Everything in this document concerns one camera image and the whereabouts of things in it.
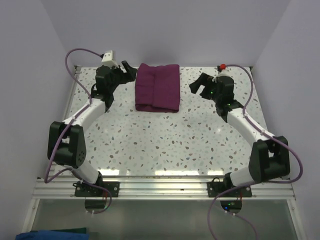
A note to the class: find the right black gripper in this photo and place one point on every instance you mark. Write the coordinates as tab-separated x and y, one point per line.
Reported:
205	80

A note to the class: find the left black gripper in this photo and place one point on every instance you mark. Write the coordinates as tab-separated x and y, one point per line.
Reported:
128	76

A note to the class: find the purple surgical cloth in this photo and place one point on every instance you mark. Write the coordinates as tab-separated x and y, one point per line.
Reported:
157	88

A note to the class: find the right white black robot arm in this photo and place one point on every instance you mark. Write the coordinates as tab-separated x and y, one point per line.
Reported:
269	158

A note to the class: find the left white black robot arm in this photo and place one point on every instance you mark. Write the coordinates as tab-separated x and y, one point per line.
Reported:
66	141

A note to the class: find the blue cloth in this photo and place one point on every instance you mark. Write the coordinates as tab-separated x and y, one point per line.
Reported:
52	235

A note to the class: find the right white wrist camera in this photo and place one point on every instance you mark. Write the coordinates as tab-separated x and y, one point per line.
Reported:
222	70

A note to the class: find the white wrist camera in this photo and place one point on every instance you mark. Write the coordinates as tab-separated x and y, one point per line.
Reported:
108	59
222	70

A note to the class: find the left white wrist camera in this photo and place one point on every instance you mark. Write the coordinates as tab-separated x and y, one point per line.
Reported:
108	59

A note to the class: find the aluminium left side rail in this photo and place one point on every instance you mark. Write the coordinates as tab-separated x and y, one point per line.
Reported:
77	70

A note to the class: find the aluminium rail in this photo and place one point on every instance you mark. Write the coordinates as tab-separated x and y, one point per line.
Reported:
77	70
159	188

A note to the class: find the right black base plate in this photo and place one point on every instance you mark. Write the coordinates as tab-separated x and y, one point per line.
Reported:
218	189

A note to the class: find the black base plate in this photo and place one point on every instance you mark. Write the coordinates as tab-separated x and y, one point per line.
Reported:
107	188
218	189

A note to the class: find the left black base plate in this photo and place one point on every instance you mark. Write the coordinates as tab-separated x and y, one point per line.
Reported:
107	188

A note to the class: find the aluminium front rail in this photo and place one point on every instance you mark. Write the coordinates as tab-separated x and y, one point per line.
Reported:
159	188

